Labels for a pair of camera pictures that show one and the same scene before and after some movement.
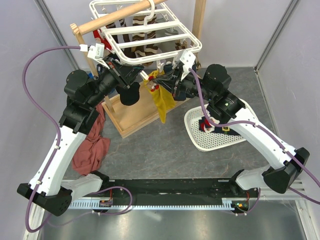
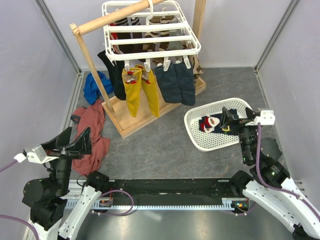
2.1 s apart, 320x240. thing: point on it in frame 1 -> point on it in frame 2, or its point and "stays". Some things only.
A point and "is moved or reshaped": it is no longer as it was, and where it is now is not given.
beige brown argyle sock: x=179 y=46 -> x=194 y=60
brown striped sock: x=143 y=44 -> x=159 y=20
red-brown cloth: x=91 y=151 stays
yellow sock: x=163 y=95 is moved or reshaped
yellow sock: x=156 y=91 -> x=132 y=80
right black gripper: x=171 y=83 -> x=226 y=117
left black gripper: x=125 y=74 -> x=83 y=145
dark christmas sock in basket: x=205 y=126 stays
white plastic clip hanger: x=135 y=31 is moved or reshaped
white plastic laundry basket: x=204 y=141 stays
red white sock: x=100 y=39 -> x=113 y=35
